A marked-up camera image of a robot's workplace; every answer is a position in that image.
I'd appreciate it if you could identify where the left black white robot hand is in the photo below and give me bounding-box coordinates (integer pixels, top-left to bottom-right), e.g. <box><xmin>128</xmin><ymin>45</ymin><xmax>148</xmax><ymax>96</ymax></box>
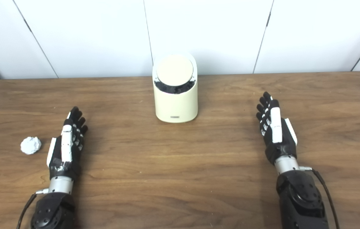
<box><xmin>46</xmin><ymin>106</ymin><xmax>88</xmax><ymax>182</ymax></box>

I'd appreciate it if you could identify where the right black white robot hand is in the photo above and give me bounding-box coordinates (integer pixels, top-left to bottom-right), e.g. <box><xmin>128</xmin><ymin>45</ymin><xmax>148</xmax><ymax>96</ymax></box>
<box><xmin>256</xmin><ymin>92</ymin><xmax>298</xmax><ymax>166</ymax></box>

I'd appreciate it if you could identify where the white paper ball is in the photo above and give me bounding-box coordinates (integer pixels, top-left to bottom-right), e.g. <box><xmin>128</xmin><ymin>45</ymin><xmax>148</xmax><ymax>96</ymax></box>
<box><xmin>20</xmin><ymin>137</ymin><xmax>42</xmax><ymax>155</ymax></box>

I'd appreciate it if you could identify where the cream-colored trash bin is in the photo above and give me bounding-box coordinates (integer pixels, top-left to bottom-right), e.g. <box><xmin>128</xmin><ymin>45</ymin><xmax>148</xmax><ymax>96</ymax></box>
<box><xmin>152</xmin><ymin>52</ymin><xmax>199</xmax><ymax>123</ymax></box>

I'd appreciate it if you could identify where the round cream bin lid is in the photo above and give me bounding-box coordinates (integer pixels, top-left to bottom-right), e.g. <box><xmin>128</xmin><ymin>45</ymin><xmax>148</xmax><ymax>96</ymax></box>
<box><xmin>156</xmin><ymin>55</ymin><xmax>194</xmax><ymax>86</ymax></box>

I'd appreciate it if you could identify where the black bin liner bag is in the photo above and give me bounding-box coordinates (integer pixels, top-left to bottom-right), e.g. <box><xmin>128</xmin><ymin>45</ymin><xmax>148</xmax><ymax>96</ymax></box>
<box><xmin>154</xmin><ymin>80</ymin><xmax>197</xmax><ymax>94</ymax></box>

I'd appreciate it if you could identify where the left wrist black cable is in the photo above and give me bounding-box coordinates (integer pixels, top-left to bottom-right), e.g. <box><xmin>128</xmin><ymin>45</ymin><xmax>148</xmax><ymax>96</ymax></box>
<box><xmin>17</xmin><ymin>188</ymin><xmax>49</xmax><ymax>229</ymax></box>

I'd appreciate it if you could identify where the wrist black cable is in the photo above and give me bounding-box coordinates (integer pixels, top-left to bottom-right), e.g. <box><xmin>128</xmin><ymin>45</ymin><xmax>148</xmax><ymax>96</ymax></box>
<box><xmin>299</xmin><ymin>166</ymin><xmax>340</xmax><ymax>229</ymax></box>
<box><xmin>17</xmin><ymin>188</ymin><xmax>49</xmax><ymax>229</ymax></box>

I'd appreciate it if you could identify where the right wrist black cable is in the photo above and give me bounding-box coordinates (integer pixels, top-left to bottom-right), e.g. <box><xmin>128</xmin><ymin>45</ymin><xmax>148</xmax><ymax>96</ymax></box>
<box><xmin>299</xmin><ymin>166</ymin><xmax>340</xmax><ymax>229</ymax></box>

